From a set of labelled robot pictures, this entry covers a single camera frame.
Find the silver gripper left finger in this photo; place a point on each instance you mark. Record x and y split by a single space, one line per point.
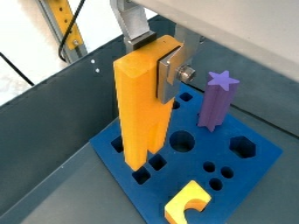
133 25

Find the blue peg board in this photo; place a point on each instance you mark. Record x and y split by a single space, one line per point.
225 160

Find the purple star peg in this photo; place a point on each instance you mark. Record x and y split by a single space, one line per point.
217 97

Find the yellow perforated rail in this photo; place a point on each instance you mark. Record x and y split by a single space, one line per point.
59 18

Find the yellow notched block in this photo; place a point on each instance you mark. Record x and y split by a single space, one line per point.
191 197

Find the long yellow double-square peg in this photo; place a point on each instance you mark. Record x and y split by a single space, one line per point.
144 117

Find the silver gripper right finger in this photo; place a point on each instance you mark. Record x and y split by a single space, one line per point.
173 69

